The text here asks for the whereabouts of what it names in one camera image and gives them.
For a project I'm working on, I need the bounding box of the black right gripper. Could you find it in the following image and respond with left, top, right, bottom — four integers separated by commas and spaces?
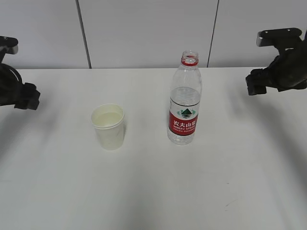
246, 39, 307, 96

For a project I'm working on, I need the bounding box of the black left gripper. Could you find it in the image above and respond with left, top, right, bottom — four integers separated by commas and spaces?
0, 63, 40, 110

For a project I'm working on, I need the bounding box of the white paper cup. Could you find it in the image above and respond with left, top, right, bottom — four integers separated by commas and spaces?
91, 103, 125, 150

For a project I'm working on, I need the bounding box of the Nongfu Spring water bottle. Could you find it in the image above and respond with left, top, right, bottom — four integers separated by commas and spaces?
167, 50, 202, 145

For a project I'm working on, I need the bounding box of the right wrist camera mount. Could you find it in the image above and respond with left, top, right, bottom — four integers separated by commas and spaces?
256, 28, 302, 51

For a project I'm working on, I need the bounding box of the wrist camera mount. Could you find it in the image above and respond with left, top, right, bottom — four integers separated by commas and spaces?
256, 28, 302, 51
0, 36, 18, 63

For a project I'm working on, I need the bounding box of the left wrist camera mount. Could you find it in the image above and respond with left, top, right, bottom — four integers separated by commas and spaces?
0, 36, 18, 63

